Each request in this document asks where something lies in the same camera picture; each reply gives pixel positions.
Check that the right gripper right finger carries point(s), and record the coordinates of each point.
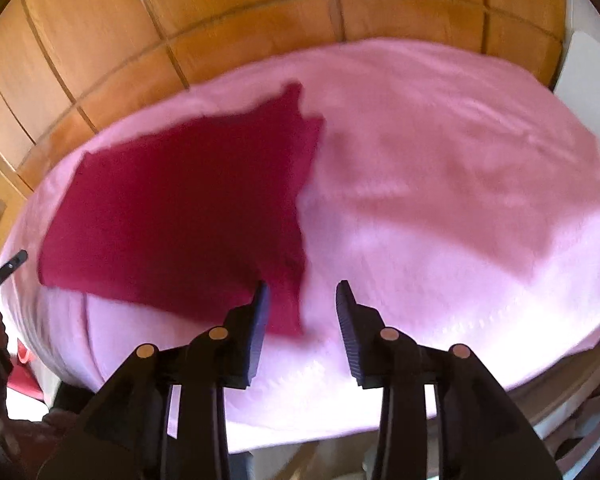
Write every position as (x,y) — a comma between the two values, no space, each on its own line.
(481,432)

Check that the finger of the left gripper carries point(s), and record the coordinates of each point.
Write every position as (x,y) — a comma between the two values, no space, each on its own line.
(12,265)

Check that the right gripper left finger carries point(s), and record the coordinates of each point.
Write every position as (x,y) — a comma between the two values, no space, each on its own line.
(161,414)

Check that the dark red small garment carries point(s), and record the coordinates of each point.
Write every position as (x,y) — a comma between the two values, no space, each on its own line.
(190,220)

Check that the red object on floor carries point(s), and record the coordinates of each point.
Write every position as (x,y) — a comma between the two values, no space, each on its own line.
(22,379)

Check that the pink bedspread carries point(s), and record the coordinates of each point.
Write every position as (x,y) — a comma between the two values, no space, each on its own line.
(456,195)

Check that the white bedside table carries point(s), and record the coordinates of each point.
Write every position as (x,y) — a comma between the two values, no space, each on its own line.
(578,84)

